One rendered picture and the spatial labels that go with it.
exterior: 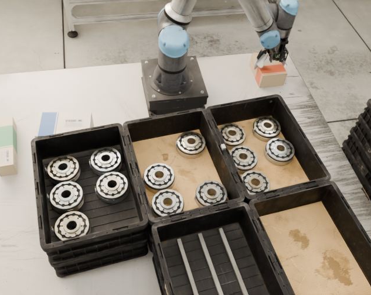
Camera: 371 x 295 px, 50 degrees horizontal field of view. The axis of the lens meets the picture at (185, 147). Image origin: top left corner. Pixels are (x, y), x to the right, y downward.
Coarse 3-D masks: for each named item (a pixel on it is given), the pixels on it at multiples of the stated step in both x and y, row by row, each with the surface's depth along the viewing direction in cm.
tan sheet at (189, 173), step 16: (144, 144) 144; (160, 144) 144; (144, 160) 139; (160, 160) 140; (176, 160) 140; (192, 160) 141; (208, 160) 141; (176, 176) 136; (192, 176) 137; (208, 176) 137; (192, 192) 133; (192, 208) 129
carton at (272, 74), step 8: (256, 56) 187; (264, 64) 184; (272, 64) 184; (280, 64) 185; (256, 72) 186; (264, 72) 181; (272, 72) 181; (280, 72) 181; (256, 80) 187; (264, 80) 182; (272, 80) 183; (280, 80) 184
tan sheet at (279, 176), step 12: (252, 120) 154; (252, 132) 150; (252, 144) 147; (264, 144) 147; (264, 156) 144; (264, 168) 141; (276, 168) 141; (288, 168) 141; (300, 168) 142; (276, 180) 138; (288, 180) 138; (300, 180) 138
